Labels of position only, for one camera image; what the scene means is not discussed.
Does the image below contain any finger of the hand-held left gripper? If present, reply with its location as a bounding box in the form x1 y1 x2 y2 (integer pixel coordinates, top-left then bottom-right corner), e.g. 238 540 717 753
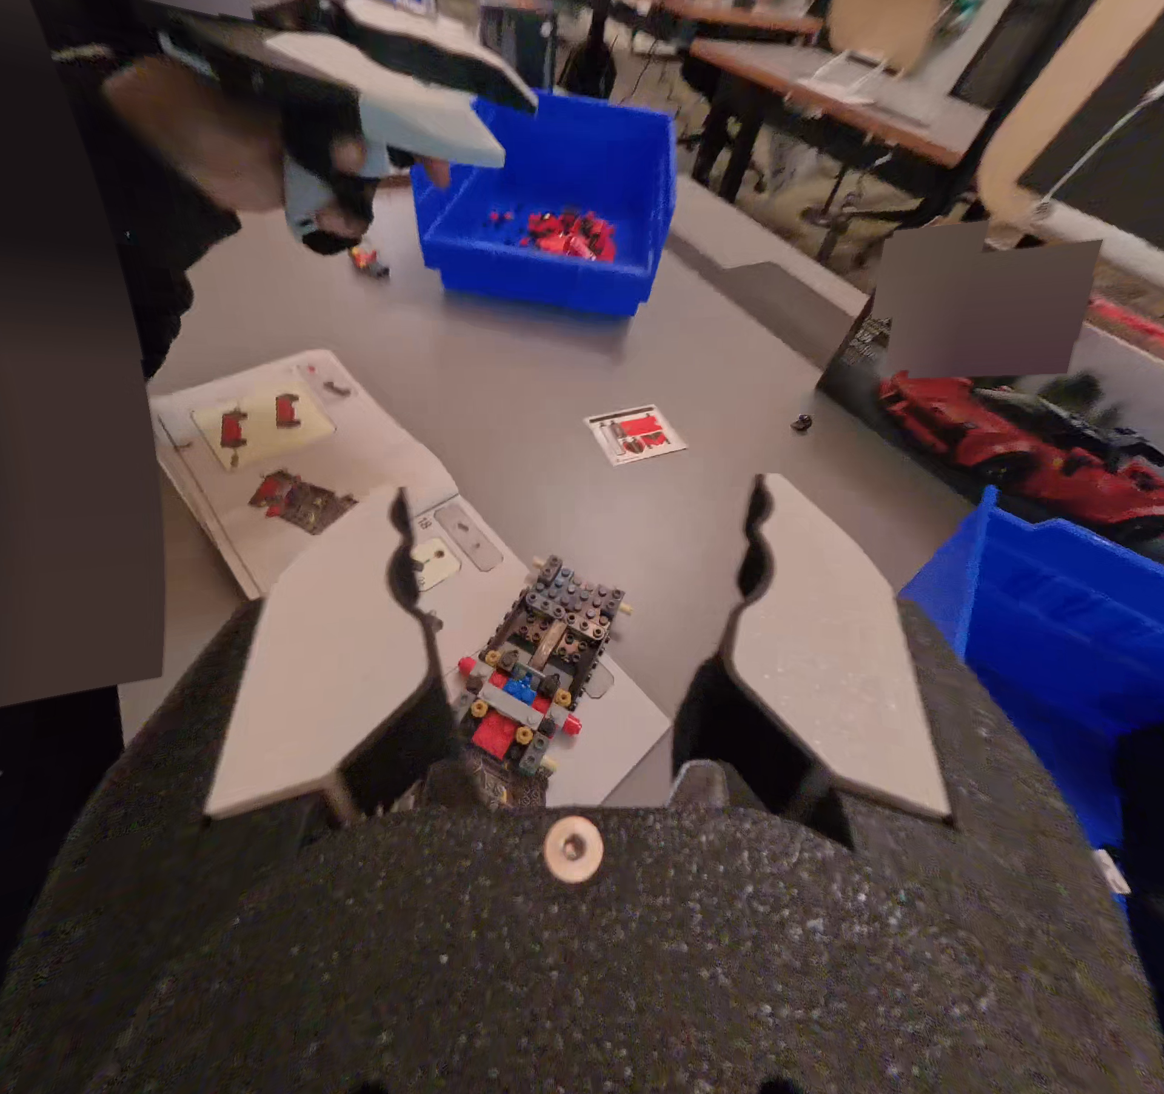
344 0 540 114
262 31 508 170

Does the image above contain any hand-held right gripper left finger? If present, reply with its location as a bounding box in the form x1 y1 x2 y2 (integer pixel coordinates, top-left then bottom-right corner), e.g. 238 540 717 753
203 485 460 830

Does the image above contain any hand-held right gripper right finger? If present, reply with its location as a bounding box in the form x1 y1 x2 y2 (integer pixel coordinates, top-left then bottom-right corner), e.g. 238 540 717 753
674 472 953 822

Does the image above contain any pile of red lego pieces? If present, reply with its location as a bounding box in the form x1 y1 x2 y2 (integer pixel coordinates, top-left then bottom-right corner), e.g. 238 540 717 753
487 206 620 262

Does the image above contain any blue plastic bin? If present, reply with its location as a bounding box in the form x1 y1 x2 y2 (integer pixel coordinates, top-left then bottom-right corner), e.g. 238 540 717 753
899 485 1164 849
410 89 680 318

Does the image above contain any lego car chassis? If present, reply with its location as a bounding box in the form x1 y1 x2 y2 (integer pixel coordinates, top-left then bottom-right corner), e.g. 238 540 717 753
454 552 638 808

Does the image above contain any person's left forearm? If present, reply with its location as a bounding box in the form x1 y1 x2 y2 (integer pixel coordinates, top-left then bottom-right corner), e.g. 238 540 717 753
146 198 244 381

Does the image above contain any lego instruction booklet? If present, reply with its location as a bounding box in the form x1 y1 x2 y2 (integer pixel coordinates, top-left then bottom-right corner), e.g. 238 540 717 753
150 349 675 808

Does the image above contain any lego set box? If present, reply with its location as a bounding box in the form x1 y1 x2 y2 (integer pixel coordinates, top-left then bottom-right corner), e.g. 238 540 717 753
816 313 1164 562

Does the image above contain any lego sticker sheet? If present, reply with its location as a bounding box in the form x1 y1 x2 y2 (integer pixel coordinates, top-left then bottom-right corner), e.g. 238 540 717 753
585 403 688 466

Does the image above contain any person's left hand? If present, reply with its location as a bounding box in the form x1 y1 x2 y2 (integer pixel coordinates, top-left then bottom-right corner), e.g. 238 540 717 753
104 55 371 238

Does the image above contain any dark waste bin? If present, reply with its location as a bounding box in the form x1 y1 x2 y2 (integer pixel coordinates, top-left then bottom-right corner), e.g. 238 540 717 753
478 0 558 95

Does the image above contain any black swivel chair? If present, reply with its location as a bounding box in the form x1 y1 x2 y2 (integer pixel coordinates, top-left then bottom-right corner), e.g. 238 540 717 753
559 0 638 99

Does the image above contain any grey top work table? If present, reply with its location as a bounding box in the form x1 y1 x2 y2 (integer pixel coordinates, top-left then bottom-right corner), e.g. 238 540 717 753
692 40 993 205

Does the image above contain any beige chair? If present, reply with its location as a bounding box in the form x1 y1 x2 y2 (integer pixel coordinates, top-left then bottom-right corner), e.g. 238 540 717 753
823 0 947 81

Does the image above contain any beige curved board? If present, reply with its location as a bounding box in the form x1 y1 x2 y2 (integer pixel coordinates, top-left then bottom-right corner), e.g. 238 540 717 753
978 0 1164 223

